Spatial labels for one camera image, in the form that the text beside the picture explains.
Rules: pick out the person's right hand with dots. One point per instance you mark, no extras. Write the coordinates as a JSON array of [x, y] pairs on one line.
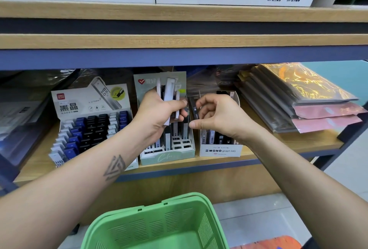
[[224, 116]]

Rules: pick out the dark plastic-wrapped packs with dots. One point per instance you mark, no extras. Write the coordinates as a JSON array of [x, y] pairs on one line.
[[310, 90]]

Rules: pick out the person's right forearm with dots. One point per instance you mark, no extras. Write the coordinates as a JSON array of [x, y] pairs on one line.
[[319, 191]]

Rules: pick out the green plastic basket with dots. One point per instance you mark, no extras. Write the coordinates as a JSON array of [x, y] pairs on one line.
[[115, 228]]

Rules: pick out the colourful printed mat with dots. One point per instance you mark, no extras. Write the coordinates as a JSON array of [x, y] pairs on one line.
[[270, 243]]

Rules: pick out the person's left hand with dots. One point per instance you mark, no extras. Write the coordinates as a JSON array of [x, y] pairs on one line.
[[154, 113]]

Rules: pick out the clear plastic display box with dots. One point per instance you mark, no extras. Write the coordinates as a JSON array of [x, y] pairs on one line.
[[221, 151]]

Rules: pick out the person's left forearm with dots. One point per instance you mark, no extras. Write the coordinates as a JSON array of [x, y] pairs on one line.
[[57, 197]]

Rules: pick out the stack of wrapped paper packs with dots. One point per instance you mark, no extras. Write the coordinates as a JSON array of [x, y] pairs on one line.
[[23, 119]]

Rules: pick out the pale green display box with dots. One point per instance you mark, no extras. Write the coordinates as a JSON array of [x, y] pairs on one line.
[[149, 79]]

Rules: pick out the white display box red label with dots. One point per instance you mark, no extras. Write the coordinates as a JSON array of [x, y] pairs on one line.
[[72, 105]]

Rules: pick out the lead case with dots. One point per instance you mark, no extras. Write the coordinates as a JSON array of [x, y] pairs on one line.
[[194, 108]]

